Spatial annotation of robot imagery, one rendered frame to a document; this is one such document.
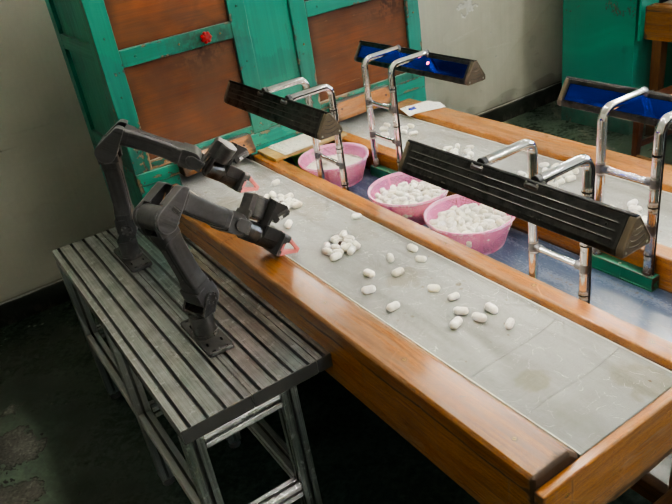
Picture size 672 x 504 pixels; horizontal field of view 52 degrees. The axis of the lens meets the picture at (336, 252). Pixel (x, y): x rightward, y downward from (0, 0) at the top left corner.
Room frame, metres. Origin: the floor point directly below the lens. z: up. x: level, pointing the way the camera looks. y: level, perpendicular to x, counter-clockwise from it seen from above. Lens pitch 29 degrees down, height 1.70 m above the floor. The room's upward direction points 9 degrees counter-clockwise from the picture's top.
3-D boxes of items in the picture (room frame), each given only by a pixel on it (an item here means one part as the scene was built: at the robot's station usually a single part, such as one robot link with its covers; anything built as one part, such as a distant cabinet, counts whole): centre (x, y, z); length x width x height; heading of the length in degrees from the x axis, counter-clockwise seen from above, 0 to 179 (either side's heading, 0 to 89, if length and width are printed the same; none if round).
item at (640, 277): (1.52, -0.79, 0.90); 0.20 x 0.19 x 0.45; 30
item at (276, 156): (2.61, 0.06, 0.77); 0.33 x 0.15 x 0.01; 120
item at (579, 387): (1.72, -0.05, 0.73); 1.81 x 0.30 x 0.02; 30
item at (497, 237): (1.79, -0.40, 0.72); 0.27 x 0.27 x 0.10
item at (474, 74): (2.41, -0.38, 1.08); 0.62 x 0.08 x 0.07; 30
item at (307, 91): (2.17, 0.04, 0.90); 0.20 x 0.19 x 0.45; 30
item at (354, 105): (2.82, -0.21, 0.83); 0.30 x 0.06 x 0.07; 120
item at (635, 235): (1.29, -0.37, 1.08); 0.62 x 0.08 x 0.07; 30
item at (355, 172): (2.42, -0.05, 0.72); 0.27 x 0.27 x 0.10
